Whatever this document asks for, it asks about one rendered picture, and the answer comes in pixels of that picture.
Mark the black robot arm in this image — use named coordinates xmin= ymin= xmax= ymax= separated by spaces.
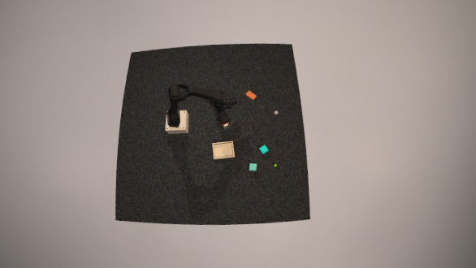
xmin=167 ymin=84 xmax=237 ymax=128

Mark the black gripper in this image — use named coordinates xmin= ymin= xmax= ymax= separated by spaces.
xmin=214 ymin=105 xmax=230 ymax=124

